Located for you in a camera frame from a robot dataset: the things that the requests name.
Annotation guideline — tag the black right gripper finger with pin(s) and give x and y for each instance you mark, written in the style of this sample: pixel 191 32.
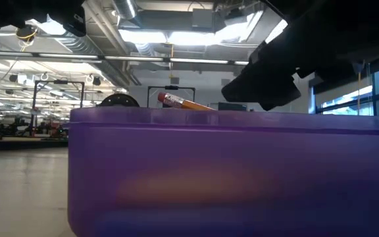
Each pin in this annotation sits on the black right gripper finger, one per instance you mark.
pixel 262 89
pixel 271 105

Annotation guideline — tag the orange wooden pencil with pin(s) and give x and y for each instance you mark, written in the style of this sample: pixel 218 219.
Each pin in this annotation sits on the orange wooden pencil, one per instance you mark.
pixel 183 102

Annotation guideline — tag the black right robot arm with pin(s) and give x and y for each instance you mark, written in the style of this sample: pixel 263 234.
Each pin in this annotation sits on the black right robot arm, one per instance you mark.
pixel 341 26

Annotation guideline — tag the purple plastic supply box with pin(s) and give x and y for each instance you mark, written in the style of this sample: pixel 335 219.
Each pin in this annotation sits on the purple plastic supply box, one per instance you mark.
pixel 209 171

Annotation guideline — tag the long ceiling light bar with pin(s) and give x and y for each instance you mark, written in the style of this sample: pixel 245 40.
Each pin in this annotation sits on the long ceiling light bar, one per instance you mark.
pixel 127 58

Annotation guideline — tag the silver round air duct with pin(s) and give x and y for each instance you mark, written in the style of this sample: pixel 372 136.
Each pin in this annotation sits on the silver round air duct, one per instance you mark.
pixel 125 8

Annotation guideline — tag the black background rig frame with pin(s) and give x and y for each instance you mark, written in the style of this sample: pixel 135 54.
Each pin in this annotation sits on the black background rig frame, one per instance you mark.
pixel 59 82
pixel 171 87

